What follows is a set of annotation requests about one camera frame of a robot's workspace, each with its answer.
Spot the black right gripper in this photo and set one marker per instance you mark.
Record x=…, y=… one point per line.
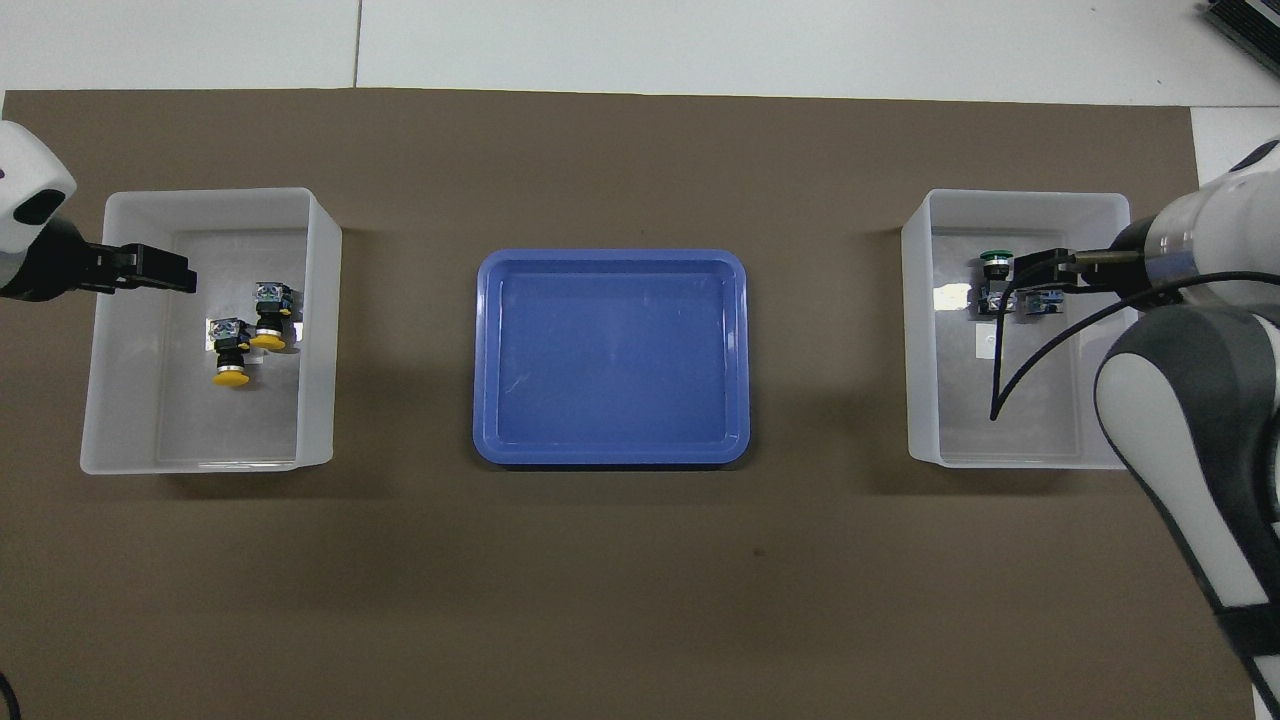
x=1130, y=285

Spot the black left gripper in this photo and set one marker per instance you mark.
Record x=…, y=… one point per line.
x=45, y=265

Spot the green push button switch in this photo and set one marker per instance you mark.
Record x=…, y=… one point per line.
x=1048, y=303
x=995, y=258

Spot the yellow push button switch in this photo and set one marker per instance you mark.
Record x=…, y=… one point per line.
x=272, y=297
x=228, y=332

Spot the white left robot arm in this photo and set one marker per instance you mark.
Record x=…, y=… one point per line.
x=30, y=170

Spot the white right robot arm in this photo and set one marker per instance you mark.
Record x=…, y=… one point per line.
x=1200, y=400

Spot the translucent white plastic box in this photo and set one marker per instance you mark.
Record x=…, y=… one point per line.
x=960, y=430
x=130, y=400

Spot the dark finned device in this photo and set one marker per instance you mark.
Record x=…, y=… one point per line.
x=1250, y=20

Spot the blue plastic tray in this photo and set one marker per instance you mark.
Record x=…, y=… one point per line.
x=610, y=360

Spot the brown table mat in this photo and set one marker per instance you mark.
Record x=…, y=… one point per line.
x=640, y=600

